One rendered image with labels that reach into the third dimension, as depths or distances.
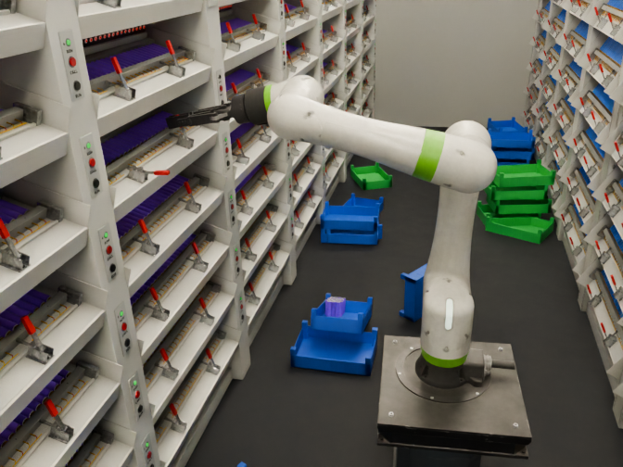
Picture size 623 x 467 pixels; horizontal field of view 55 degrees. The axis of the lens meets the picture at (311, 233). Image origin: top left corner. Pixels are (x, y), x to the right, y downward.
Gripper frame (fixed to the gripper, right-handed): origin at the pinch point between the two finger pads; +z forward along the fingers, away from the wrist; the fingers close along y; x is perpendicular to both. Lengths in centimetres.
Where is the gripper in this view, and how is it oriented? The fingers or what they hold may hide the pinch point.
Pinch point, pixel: (180, 119)
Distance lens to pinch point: 166.8
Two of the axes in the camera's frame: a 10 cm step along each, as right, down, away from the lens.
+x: -2.2, -9.0, -3.8
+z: -9.5, 1.1, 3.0
